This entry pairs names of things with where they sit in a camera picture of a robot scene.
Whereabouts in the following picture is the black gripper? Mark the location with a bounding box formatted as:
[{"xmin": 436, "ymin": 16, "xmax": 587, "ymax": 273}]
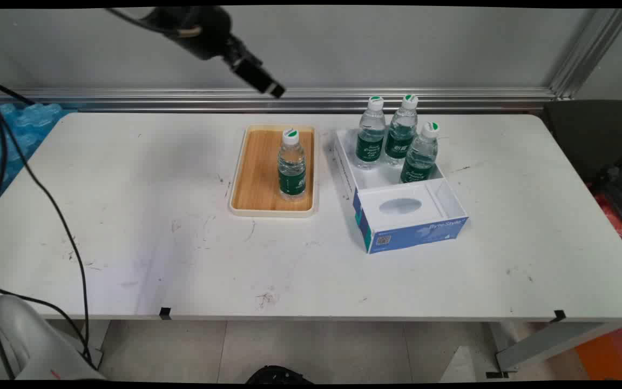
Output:
[{"xmin": 148, "ymin": 6, "xmax": 286, "ymax": 99}]

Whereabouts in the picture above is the water bottle green label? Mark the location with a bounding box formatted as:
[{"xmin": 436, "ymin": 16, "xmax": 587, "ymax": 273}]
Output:
[
  {"xmin": 384, "ymin": 94, "xmax": 419, "ymax": 166},
  {"xmin": 356, "ymin": 96, "xmax": 387, "ymax": 169},
  {"xmin": 278, "ymin": 128, "xmax": 307, "ymax": 202},
  {"xmin": 400, "ymin": 122, "xmax": 441, "ymax": 184}
]

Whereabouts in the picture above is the wooden tray with cream rim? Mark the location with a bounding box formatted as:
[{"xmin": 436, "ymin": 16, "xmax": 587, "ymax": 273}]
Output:
[{"xmin": 228, "ymin": 124, "xmax": 318, "ymax": 218}]

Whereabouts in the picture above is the white and blue cardboard box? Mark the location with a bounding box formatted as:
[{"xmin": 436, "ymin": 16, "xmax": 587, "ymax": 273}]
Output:
[{"xmin": 334, "ymin": 128, "xmax": 469, "ymax": 254}]

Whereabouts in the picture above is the blue shrink-wrapped bottle pack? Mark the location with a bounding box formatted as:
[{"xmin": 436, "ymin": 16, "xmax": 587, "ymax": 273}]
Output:
[{"xmin": 0, "ymin": 103, "xmax": 70, "ymax": 196}]

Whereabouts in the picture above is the round black object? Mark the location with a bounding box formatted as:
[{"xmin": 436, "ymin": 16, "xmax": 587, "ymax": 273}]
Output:
[{"xmin": 246, "ymin": 366, "xmax": 314, "ymax": 384}]

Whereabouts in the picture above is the black chair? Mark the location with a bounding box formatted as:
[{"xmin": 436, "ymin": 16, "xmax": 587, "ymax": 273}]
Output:
[{"xmin": 543, "ymin": 99, "xmax": 622, "ymax": 185}]

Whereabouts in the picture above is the red bag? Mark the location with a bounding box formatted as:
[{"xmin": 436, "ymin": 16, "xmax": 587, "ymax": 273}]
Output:
[{"xmin": 592, "ymin": 186, "xmax": 622, "ymax": 250}]

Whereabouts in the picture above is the grey metal table leg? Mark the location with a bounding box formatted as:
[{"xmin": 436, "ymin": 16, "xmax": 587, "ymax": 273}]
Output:
[{"xmin": 486, "ymin": 321, "xmax": 622, "ymax": 379}]

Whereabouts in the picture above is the orange floor panel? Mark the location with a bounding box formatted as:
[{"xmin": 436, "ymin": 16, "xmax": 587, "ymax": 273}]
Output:
[{"xmin": 576, "ymin": 323, "xmax": 622, "ymax": 380}]

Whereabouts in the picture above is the horizontal aluminium frame rail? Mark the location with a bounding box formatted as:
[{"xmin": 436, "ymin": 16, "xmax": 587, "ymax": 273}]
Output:
[{"xmin": 0, "ymin": 86, "xmax": 560, "ymax": 113}]

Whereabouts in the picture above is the slanted aluminium frame post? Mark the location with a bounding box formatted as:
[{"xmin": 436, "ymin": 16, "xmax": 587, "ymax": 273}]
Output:
[{"xmin": 549, "ymin": 8, "xmax": 622, "ymax": 100}]

